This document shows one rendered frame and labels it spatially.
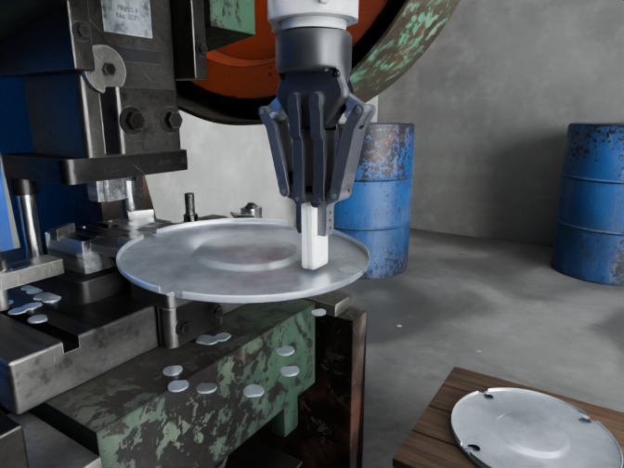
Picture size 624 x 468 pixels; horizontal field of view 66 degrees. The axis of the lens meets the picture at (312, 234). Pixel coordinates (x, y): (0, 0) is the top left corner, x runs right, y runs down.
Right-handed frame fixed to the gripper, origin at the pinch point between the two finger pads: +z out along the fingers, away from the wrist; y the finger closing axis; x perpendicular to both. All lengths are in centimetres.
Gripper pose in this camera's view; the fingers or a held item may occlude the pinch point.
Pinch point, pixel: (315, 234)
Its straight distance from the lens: 51.4
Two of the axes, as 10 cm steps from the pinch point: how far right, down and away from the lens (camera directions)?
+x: 5.6, -2.0, 8.1
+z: 0.1, 9.7, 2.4
